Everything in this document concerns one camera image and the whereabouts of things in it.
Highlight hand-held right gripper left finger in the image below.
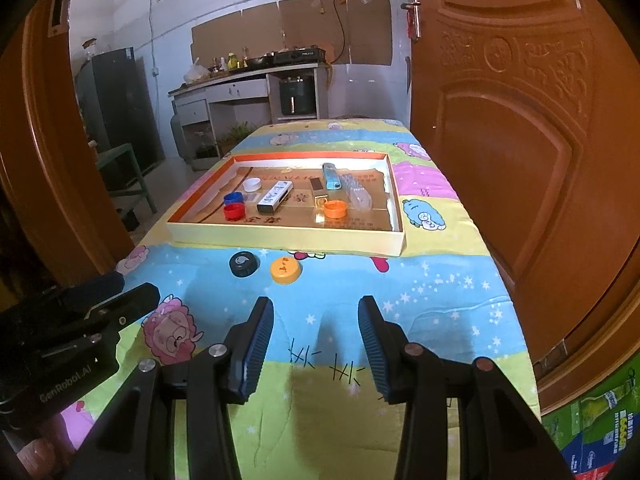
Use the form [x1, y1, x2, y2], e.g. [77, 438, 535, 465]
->
[65, 296, 275, 480]

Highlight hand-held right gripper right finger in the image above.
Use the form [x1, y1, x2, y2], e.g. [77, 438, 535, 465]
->
[357, 295, 576, 480]

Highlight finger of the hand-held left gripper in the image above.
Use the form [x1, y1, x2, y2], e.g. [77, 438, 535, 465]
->
[82, 282, 162, 336]
[50, 271, 126, 311]

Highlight yellow-orange bottle cap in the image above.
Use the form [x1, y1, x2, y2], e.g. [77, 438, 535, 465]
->
[270, 256, 303, 284]

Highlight black bottle cap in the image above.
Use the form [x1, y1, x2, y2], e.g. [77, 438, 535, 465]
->
[229, 251, 260, 278]

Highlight shallow cardboard box tray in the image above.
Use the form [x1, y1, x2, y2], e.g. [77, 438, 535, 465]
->
[166, 151, 407, 257]

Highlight white cartoon printed box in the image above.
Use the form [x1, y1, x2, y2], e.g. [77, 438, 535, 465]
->
[256, 180, 294, 213]

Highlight gold lighter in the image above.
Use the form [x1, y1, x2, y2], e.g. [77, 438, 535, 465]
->
[309, 176, 331, 222]

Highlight person's left hand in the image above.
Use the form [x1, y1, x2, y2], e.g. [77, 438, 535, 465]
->
[15, 412, 68, 478]

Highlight green stool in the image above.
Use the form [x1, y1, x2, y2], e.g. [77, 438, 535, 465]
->
[96, 143, 157, 216]

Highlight plain wooden door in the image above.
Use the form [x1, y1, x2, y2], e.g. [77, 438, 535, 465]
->
[0, 0, 136, 286]

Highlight grey gas cylinder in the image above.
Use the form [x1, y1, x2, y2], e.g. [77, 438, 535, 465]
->
[171, 112, 187, 158]

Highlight dark grey refrigerator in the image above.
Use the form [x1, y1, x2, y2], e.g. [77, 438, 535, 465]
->
[75, 47, 166, 176]

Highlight green leafy plants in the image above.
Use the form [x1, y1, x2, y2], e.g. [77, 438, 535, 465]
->
[220, 121, 258, 143]

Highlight carved wooden door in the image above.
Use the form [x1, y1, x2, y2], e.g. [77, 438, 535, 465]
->
[410, 0, 640, 411]

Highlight white plastic bag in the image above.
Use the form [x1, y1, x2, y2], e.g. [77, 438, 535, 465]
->
[182, 57, 211, 84]

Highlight green printed carton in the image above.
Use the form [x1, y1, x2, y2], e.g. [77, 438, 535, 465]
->
[542, 365, 640, 480]

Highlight grey desk with items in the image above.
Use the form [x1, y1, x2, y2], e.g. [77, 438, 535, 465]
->
[168, 62, 331, 158]

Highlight dark air fryer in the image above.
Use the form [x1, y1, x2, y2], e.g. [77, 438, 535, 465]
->
[279, 76, 317, 117]

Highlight black induction cooker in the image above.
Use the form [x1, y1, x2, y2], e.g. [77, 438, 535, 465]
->
[272, 48, 327, 66]

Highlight cardboard wall covering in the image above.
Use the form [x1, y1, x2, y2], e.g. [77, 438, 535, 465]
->
[191, 0, 392, 72]

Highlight metal door handle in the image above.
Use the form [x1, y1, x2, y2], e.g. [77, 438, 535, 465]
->
[401, 0, 423, 40]

